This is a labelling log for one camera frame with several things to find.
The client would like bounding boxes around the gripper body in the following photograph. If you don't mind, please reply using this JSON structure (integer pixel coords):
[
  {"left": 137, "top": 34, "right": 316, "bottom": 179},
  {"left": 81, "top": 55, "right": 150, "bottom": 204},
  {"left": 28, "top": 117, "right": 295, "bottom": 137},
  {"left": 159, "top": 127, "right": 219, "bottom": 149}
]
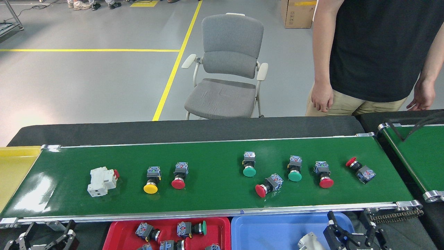
[{"left": 342, "top": 240, "right": 369, "bottom": 250}]

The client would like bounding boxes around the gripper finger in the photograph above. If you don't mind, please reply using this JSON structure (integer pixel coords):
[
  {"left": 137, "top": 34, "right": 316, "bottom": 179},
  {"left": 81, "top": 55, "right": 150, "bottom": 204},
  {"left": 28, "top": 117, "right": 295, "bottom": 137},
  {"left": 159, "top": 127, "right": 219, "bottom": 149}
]
[
  {"left": 324, "top": 211, "right": 351, "bottom": 250},
  {"left": 362, "top": 210, "right": 389, "bottom": 250},
  {"left": 42, "top": 220, "right": 77, "bottom": 250},
  {"left": 3, "top": 222, "right": 37, "bottom": 250}
]

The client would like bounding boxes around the white circuit breaker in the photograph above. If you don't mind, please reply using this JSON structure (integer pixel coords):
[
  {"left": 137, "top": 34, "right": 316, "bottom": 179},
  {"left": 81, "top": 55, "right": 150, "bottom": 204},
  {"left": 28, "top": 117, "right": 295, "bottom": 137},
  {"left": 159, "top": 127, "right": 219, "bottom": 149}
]
[
  {"left": 87, "top": 167, "right": 120, "bottom": 198},
  {"left": 297, "top": 232, "right": 325, "bottom": 250}
]

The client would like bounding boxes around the yellow mushroom push button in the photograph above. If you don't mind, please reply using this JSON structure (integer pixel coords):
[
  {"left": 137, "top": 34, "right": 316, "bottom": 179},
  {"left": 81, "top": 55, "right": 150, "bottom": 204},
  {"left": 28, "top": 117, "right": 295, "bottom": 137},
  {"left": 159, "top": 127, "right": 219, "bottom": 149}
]
[{"left": 143, "top": 166, "right": 162, "bottom": 194}]

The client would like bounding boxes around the red plastic tray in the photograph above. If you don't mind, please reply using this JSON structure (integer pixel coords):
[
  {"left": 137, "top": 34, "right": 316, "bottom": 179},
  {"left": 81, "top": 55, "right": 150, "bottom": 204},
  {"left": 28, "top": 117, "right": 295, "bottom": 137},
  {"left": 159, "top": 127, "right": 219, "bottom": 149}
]
[{"left": 102, "top": 217, "right": 232, "bottom": 250}]

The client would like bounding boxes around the blue plastic tray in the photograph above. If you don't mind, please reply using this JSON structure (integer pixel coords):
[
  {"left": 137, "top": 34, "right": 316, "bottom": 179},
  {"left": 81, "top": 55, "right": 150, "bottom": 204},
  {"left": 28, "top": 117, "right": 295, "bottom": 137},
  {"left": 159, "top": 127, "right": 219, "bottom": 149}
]
[{"left": 231, "top": 212, "right": 356, "bottom": 250}]

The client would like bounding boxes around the green infeed conveyor belt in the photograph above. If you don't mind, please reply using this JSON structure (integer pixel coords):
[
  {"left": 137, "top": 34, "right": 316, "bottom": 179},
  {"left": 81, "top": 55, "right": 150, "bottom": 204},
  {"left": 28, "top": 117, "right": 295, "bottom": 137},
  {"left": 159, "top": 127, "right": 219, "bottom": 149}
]
[{"left": 377, "top": 122, "right": 444, "bottom": 202}]

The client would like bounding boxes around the long green conveyor belt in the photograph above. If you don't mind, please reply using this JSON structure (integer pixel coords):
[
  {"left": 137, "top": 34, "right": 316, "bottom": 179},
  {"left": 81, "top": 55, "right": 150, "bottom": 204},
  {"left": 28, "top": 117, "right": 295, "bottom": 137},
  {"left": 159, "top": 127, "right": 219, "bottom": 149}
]
[{"left": 0, "top": 132, "right": 424, "bottom": 228}]

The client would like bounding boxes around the person's right hand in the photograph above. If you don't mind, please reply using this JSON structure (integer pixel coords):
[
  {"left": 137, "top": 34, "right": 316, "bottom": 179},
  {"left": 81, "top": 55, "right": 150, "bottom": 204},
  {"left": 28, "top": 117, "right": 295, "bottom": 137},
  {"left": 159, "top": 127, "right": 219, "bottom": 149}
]
[{"left": 311, "top": 83, "right": 334, "bottom": 113}]

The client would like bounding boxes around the person's left hand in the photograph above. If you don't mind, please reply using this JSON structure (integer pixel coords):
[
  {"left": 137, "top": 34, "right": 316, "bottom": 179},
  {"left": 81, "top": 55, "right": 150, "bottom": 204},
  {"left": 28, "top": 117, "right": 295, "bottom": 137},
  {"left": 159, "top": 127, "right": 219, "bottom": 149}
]
[{"left": 408, "top": 81, "right": 436, "bottom": 111}]

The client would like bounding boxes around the yellow plastic bin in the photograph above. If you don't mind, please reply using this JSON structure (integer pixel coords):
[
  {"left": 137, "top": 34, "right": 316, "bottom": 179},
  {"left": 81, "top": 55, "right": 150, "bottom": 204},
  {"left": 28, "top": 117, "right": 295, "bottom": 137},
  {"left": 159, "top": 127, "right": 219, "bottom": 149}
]
[{"left": 0, "top": 146, "right": 42, "bottom": 213}]

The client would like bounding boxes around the grey metal rack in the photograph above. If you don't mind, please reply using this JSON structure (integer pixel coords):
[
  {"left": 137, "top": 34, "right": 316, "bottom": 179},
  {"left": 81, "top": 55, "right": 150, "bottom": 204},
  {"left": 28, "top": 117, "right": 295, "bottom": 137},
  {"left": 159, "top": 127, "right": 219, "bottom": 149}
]
[{"left": 0, "top": 0, "right": 25, "bottom": 38}]

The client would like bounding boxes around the cardboard box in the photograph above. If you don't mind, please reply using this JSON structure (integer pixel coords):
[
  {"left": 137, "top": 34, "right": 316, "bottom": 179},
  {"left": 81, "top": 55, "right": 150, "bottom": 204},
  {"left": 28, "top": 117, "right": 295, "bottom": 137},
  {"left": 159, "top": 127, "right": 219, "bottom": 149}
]
[{"left": 280, "top": 0, "right": 317, "bottom": 29}]

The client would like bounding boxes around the grey office chair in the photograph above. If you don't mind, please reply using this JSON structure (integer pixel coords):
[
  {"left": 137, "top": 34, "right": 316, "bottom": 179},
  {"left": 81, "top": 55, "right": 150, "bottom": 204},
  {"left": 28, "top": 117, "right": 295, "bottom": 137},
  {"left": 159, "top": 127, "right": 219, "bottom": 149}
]
[{"left": 181, "top": 13, "right": 269, "bottom": 120}]

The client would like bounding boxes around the black drive chain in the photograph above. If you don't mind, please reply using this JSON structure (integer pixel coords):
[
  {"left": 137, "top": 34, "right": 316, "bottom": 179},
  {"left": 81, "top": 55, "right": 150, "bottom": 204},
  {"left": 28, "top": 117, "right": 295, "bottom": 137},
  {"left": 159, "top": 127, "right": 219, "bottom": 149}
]
[{"left": 368, "top": 207, "right": 424, "bottom": 224}]

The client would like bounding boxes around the black wire guide bracket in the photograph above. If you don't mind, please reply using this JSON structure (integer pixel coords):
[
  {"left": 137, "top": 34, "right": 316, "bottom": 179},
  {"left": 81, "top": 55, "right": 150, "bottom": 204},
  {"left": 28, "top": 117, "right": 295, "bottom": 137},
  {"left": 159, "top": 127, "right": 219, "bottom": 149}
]
[{"left": 385, "top": 110, "right": 444, "bottom": 142}]

